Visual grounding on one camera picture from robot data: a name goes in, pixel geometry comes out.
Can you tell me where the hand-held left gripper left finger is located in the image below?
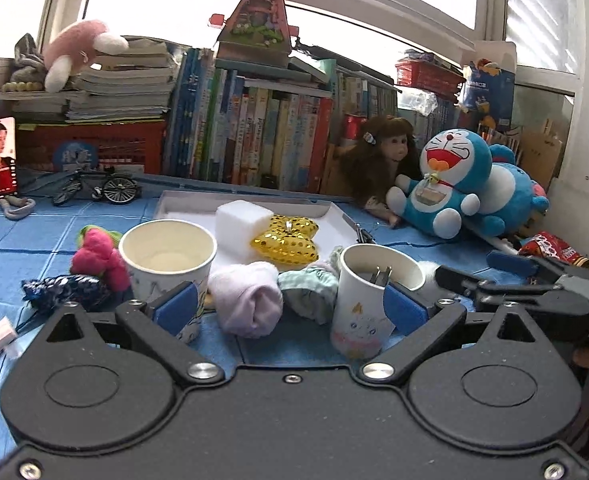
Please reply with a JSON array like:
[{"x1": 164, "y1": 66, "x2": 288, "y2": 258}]
[{"x1": 37, "y1": 280, "x2": 225, "y2": 386}]

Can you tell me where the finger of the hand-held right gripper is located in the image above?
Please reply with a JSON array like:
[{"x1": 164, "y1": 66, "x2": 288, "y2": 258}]
[
  {"x1": 485, "y1": 251, "x2": 575, "y2": 286},
  {"x1": 433, "y1": 265, "x2": 589, "y2": 328}
]

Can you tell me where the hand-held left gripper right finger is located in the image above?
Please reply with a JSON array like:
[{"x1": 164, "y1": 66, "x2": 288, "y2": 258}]
[{"x1": 361, "y1": 282, "x2": 542, "y2": 386}]

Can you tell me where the pink sock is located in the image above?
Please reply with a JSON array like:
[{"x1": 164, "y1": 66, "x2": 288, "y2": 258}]
[{"x1": 208, "y1": 262, "x2": 284, "y2": 339}]

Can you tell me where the pink and green plush toy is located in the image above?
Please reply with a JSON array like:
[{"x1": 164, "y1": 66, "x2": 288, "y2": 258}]
[{"x1": 71, "y1": 225, "x2": 131, "y2": 292}]

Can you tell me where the white shallow tray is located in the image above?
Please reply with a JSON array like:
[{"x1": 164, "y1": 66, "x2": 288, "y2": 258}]
[{"x1": 152, "y1": 190, "x2": 370, "y2": 266}]

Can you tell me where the dark blue patterned cloth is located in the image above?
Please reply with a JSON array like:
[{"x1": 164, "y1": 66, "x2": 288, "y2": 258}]
[{"x1": 21, "y1": 274, "x2": 112, "y2": 313}]

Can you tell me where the white plastic rod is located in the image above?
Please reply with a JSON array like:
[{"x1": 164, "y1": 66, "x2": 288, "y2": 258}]
[{"x1": 467, "y1": 222, "x2": 520, "y2": 256}]

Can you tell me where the scribbled paper cup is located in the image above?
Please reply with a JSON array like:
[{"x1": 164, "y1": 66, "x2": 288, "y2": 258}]
[{"x1": 118, "y1": 219, "x2": 218, "y2": 346}]

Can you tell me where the red snack packet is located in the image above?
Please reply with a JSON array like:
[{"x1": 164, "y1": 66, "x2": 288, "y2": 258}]
[{"x1": 517, "y1": 231, "x2": 582, "y2": 266}]

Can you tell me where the black power plug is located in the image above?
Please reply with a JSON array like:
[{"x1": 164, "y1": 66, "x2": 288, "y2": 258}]
[{"x1": 369, "y1": 265, "x2": 395, "y2": 288}]

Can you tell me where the cat print paper cup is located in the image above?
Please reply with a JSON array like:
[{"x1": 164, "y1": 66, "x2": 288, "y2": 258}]
[{"x1": 330, "y1": 244, "x2": 427, "y2": 360}]

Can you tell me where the blue plush with pink ear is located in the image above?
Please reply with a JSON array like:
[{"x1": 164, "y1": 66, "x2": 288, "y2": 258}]
[{"x1": 474, "y1": 144, "x2": 551, "y2": 238}]

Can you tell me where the mint green rolled sock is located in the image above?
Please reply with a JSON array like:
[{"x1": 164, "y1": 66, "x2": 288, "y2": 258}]
[{"x1": 278, "y1": 260, "x2": 340, "y2": 326}]

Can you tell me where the white sponge block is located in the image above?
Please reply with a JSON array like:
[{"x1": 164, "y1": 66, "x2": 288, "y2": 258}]
[{"x1": 215, "y1": 200, "x2": 275, "y2": 265}]

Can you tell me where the brown cardboard sheet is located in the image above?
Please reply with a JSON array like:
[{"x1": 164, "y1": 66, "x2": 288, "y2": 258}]
[{"x1": 517, "y1": 117, "x2": 565, "y2": 191}]

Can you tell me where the yellow sequined bow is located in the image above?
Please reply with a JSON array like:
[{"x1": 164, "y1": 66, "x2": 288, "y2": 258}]
[{"x1": 251, "y1": 214, "x2": 320, "y2": 267}]

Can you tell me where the blue cat plush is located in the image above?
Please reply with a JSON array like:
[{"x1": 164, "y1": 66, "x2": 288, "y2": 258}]
[{"x1": 385, "y1": 128, "x2": 495, "y2": 239}]

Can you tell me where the miniature toy bicycle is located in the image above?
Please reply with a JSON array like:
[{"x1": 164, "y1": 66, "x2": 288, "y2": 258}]
[{"x1": 52, "y1": 167, "x2": 140, "y2": 207}]

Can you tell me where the brown haired doll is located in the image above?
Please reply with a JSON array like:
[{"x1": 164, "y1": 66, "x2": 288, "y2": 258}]
[{"x1": 341, "y1": 114, "x2": 422, "y2": 231}]

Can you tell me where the blue quilted cloth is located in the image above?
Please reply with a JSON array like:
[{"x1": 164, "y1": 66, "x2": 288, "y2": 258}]
[{"x1": 0, "y1": 172, "x2": 589, "y2": 466}]

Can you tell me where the red plastic crate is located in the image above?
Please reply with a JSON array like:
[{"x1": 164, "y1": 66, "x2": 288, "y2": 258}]
[{"x1": 15, "y1": 121, "x2": 168, "y2": 176}]

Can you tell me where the blue printed carton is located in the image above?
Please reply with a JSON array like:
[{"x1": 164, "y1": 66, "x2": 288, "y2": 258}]
[{"x1": 458, "y1": 57, "x2": 517, "y2": 131}]

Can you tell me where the blue round hand fan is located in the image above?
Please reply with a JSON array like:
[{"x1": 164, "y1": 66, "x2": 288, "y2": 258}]
[{"x1": 53, "y1": 140, "x2": 95, "y2": 173}]

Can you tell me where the red tin can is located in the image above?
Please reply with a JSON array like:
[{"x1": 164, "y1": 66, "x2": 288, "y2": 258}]
[{"x1": 341, "y1": 114, "x2": 367, "y2": 141}]

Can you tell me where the row of upright books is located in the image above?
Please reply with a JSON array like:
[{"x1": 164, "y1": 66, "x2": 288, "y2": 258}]
[{"x1": 167, "y1": 47, "x2": 400, "y2": 193}]

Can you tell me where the red plastic basket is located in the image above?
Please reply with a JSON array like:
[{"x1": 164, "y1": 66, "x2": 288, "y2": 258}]
[{"x1": 395, "y1": 57, "x2": 465, "y2": 98}]

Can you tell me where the stack of flat books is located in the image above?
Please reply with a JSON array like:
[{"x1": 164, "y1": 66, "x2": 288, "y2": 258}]
[{"x1": 0, "y1": 37, "x2": 178, "y2": 123}]

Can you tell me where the pink plush rabbit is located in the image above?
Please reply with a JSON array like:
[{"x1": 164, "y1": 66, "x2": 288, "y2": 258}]
[{"x1": 42, "y1": 19, "x2": 130, "y2": 93}]

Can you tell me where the grey knitted toy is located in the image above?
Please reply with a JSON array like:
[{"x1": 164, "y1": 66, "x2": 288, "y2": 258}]
[{"x1": 7, "y1": 32, "x2": 48, "y2": 93}]

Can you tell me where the house shaped tin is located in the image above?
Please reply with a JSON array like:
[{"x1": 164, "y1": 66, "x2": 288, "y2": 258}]
[{"x1": 216, "y1": 0, "x2": 291, "y2": 68}]

